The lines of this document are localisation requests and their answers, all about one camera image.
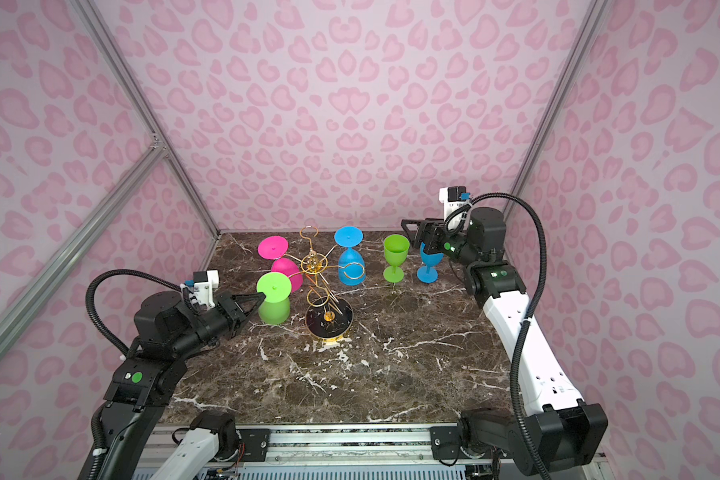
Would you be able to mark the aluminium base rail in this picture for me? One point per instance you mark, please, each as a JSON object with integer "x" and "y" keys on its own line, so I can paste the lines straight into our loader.
{"x": 329, "y": 451}

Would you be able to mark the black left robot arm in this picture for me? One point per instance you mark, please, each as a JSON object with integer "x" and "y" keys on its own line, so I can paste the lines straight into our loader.
{"x": 169, "y": 334}

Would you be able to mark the aluminium diagonal frame bar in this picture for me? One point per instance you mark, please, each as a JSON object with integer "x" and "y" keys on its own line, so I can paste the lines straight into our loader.
{"x": 16, "y": 318}

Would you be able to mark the blue wine glass back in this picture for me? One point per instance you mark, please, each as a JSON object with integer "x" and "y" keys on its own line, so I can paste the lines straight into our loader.
{"x": 351, "y": 265}

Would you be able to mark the magenta plastic wine glass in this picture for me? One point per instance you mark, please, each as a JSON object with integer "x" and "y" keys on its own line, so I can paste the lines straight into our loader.
{"x": 275, "y": 248}

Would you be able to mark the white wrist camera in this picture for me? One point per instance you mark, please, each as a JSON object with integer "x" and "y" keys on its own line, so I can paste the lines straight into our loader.
{"x": 452, "y": 198}
{"x": 198, "y": 293}

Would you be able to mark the gold wire glass rack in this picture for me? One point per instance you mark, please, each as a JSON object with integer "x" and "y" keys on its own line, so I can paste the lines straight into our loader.
{"x": 328, "y": 316}

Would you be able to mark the green wine glass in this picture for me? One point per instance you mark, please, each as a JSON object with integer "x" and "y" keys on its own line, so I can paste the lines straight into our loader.
{"x": 276, "y": 307}
{"x": 395, "y": 249}

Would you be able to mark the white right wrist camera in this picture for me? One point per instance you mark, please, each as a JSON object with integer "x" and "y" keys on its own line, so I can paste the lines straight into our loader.
{"x": 452, "y": 198}

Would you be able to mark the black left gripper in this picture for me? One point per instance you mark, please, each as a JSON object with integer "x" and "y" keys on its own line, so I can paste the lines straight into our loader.
{"x": 229, "y": 306}

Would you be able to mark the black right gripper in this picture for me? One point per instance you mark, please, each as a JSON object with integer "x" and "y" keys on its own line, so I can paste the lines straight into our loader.
{"x": 438, "y": 230}

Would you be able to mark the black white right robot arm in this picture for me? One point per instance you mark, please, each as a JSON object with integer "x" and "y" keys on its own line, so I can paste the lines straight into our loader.
{"x": 551, "y": 427}

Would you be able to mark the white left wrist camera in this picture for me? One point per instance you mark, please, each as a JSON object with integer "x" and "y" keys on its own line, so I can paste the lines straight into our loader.
{"x": 198, "y": 293}

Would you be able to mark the blue wine glass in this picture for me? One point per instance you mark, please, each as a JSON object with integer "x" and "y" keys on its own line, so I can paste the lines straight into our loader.
{"x": 351, "y": 265}
{"x": 427, "y": 273}

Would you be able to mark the blue wine glass front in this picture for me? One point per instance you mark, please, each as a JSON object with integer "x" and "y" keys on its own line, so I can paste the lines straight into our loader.
{"x": 427, "y": 273}

